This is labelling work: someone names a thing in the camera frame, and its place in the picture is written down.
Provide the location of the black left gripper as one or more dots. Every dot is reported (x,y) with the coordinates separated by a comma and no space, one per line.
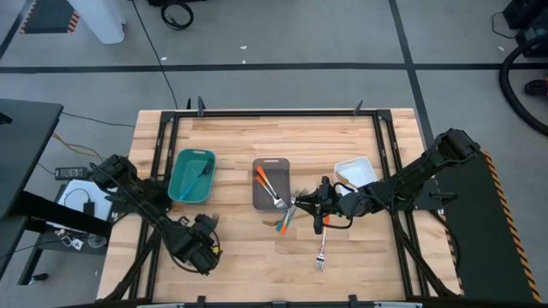
(205,252)

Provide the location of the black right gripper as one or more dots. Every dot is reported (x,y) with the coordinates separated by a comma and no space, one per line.
(338,205)

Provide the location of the white light bar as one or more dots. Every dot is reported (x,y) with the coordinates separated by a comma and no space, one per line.
(398,305)
(160,305)

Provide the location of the grey translucent plastic bin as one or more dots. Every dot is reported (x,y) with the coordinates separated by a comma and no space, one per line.
(278,171)

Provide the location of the small black charger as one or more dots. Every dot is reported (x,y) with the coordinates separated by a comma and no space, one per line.
(88,208)

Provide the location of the black hazard-striped platform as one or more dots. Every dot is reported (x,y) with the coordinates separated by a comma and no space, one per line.
(484,239)

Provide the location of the white plastic bin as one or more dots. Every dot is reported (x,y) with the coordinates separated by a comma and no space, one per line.
(359,169)

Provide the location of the black desk foot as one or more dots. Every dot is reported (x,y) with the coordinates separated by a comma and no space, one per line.
(40,277)

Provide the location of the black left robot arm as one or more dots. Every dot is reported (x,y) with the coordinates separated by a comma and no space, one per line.
(141,201)

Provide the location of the black aluminium table frame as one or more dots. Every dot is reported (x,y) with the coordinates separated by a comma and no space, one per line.
(274,113)

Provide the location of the black desk top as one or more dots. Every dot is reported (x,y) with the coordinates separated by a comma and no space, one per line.
(25,141)

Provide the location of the black equipment case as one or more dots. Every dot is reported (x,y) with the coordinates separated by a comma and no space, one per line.
(531,25)

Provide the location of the black power adapter brick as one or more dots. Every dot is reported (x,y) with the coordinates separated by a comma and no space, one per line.
(70,173)

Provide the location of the dark shoe-like object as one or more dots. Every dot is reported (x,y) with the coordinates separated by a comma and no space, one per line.
(537,87)

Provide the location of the black desk support beam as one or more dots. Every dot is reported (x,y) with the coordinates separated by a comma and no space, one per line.
(38,205)

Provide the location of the white paper sheet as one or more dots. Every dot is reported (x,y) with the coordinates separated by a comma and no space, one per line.
(68,205)

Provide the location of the black frame bracket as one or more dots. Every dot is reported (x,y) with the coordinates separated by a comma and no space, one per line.
(358,108)
(201,107)
(201,301)
(353,300)

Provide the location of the clear round lid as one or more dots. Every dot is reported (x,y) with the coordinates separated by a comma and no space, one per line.
(97,241)

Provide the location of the white pillar base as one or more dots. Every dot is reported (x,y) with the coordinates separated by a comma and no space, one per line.
(100,21)

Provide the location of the black hazard-striped floor mat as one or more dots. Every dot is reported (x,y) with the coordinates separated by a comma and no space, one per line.
(47,17)

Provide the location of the teal plastic bin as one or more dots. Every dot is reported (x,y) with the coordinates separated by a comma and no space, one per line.
(188,171)

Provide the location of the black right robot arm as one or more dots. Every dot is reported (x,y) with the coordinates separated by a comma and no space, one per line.
(411,179)

